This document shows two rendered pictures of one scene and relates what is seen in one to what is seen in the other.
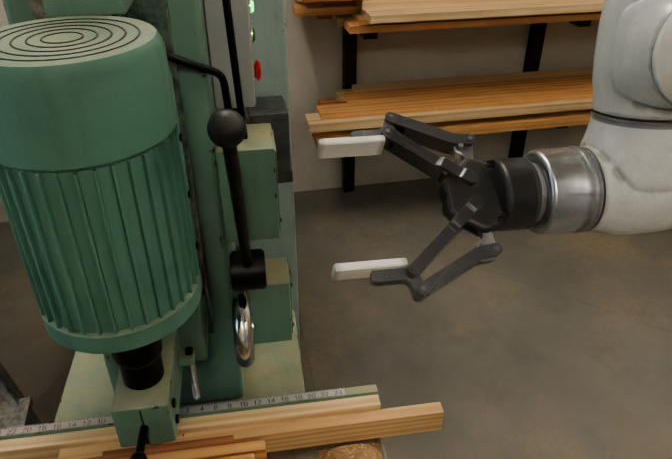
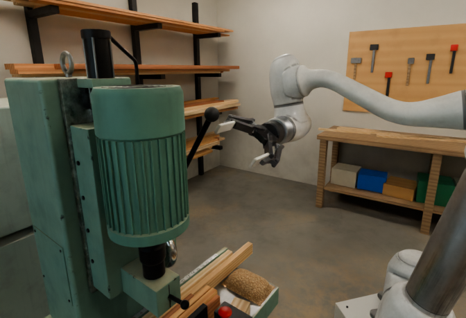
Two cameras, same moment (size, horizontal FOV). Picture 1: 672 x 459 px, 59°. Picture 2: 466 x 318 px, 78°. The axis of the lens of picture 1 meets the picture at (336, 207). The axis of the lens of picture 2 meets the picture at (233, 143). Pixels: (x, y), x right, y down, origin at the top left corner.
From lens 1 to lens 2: 0.53 m
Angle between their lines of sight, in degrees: 44
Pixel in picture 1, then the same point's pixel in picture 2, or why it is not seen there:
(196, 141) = not seen: hidden behind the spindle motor
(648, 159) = (299, 113)
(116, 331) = (179, 222)
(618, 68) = (286, 89)
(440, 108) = not seen: hidden behind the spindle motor
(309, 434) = (216, 277)
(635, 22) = (288, 75)
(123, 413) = (161, 289)
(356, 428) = (230, 265)
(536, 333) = (201, 254)
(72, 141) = (175, 120)
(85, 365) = not seen: outside the picture
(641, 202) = (301, 126)
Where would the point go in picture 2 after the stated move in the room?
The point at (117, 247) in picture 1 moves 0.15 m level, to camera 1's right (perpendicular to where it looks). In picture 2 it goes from (179, 175) to (232, 159)
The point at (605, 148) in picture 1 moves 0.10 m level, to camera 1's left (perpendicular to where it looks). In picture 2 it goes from (288, 113) to (268, 117)
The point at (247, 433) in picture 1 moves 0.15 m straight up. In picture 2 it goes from (193, 290) to (191, 242)
